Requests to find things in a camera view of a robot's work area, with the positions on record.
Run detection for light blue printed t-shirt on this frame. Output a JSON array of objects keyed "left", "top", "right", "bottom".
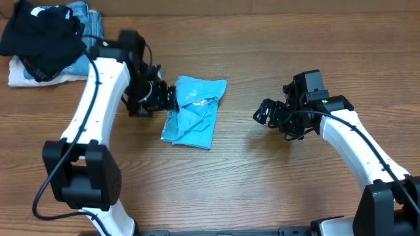
[{"left": 161, "top": 75, "right": 227, "bottom": 149}]

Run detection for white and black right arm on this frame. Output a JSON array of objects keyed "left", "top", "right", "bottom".
[{"left": 253, "top": 69, "right": 419, "bottom": 235}]

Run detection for white folded garment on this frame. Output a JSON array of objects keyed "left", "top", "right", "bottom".
[{"left": 8, "top": 56, "right": 87, "bottom": 87}]

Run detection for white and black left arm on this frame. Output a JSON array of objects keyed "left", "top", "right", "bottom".
[{"left": 41, "top": 30, "right": 179, "bottom": 235}]

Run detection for black folded garment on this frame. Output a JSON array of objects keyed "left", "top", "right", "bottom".
[{"left": 1, "top": 0, "right": 87, "bottom": 82}]

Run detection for blue denim jeans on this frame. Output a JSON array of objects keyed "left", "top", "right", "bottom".
[{"left": 24, "top": 1, "right": 103, "bottom": 83}]

